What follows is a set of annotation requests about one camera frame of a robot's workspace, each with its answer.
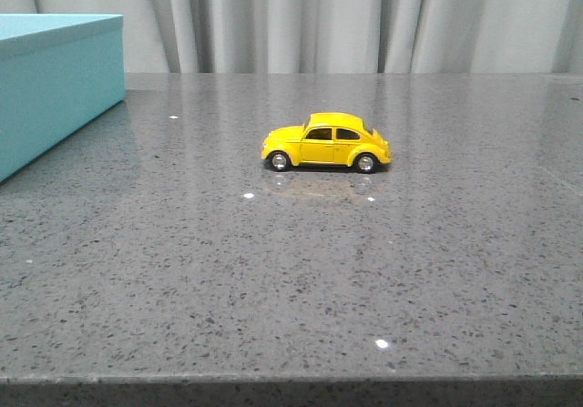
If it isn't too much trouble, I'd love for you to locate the yellow toy beetle car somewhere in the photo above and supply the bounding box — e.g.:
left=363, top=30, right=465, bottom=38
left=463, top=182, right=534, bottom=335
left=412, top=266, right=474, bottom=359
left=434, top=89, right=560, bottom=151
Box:
left=261, top=112, right=393, bottom=174

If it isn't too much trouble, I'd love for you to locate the light blue storage box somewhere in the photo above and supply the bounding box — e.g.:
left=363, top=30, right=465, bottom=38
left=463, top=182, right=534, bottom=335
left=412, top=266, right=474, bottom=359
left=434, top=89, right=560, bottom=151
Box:
left=1, top=14, right=126, bottom=179

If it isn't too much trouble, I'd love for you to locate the grey pleated curtain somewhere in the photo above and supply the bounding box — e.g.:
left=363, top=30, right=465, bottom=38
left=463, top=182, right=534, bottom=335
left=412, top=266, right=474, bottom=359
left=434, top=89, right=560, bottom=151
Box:
left=1, top=0, right=582, bottom=73

